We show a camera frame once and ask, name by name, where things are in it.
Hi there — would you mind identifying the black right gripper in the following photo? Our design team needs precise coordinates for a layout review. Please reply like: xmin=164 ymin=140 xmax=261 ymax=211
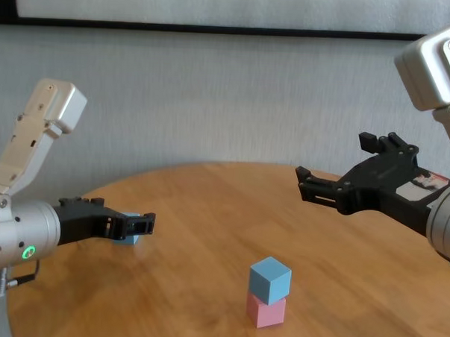
xmin=292 ymin=127 xmax=450 ymax=238

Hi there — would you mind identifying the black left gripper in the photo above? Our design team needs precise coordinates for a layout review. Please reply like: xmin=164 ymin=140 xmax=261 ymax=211
xmin=51 ymin=195 xmax=158 ymax=251

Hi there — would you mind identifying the pink cube block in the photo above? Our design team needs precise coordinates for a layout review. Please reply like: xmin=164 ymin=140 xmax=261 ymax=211
xmin=244 ymin=291 xmax=287 ymax=331

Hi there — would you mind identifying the blue cube block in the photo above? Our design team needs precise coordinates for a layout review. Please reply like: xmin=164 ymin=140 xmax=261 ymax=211
xmin=248 ymin=256 xmax=293 ymax=307
xmin=113 ymin=211 xmax=143 ymax=247

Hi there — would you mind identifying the white foam wall panel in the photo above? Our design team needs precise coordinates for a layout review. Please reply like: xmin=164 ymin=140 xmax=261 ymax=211
xmin=13 ymin=0 xmax=450 ymax=37

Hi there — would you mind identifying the black wall trim strip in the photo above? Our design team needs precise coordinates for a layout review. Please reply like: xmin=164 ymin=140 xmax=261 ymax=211
xmin=0 ymin=15 xmax=428 ymax=45

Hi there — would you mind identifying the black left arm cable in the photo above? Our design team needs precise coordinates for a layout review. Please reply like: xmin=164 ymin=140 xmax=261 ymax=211
xmin=0 ymin=258 xmax=42 ymax=300

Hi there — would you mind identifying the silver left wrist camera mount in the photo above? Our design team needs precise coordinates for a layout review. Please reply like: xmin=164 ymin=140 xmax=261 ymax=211
xmin=0 ymin=77 xmax=89 ymax=223

